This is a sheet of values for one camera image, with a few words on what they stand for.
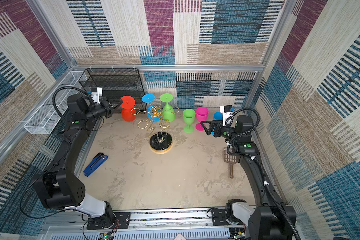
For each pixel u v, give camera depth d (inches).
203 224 28.9
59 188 16.8
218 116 38.9
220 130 25.7
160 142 39.9
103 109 26.6
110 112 27.4
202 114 38.0
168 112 35.3
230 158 37.0
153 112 31.3
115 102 28.9
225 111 25.9
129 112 31.4
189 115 38.8
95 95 27.5
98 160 36.1
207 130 26.4
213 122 25.3
